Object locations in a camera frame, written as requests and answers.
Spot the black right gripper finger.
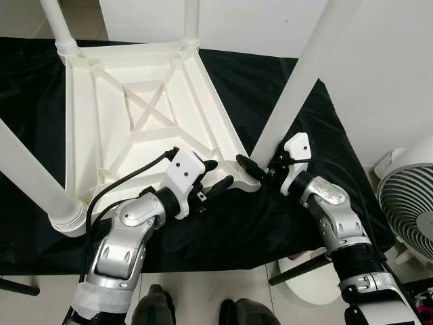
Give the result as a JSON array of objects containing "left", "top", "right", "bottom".
[{"left": 235, "top": 154, "right": 269, "bottom": 183}]

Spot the white plastic table top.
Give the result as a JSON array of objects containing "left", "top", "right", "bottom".
[{"left": 49, "top": 39, "right": 263, "bottom": 238}]

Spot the black tablecloth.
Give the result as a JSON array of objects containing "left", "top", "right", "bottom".
[{"left": 0, "top": 37, "right": 396, "bottom": 277}]

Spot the black metal table leg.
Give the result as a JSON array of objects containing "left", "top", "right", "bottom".
[
  {"left": 269, "top": 252, "right": 332, "bottom": 286},
  {"left": 0, "top": 276, "right": 40, "bottom": 297}
]

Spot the dark grey robot left foot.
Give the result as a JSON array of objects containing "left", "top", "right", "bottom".
[{"left": 131, "top": 284, "right": 177, "bottom": 325}]

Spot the dark grey robot foot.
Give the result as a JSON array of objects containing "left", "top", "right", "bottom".
[
  {"left": 218, "top": 298, "right": 278, "bottom": 325},
  {"left": 131, "top": 284, "right": 177, "bottom": 325}
]

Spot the white round floor base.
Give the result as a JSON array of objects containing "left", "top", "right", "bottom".
[{"left": 277, "top": 254, "right": 342, "bottom": 307}]

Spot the dark grey robot right foot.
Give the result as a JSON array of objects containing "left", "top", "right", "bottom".
[{"left": 218, "top": 298, "right": 278, "bottom": 325}]

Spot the white floor fan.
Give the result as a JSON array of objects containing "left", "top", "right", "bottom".
[{"left": 375, "top": 139, "right": 433, "bottom": 265}]

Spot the magenta round object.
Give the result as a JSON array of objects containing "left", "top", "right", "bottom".
[{"left": 418, "top": 303, "right": 433, "bottom": 322}]

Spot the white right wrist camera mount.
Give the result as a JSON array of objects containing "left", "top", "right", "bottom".
[{"left": 281, "top": 133, "right": 313, "bottom": 195}]

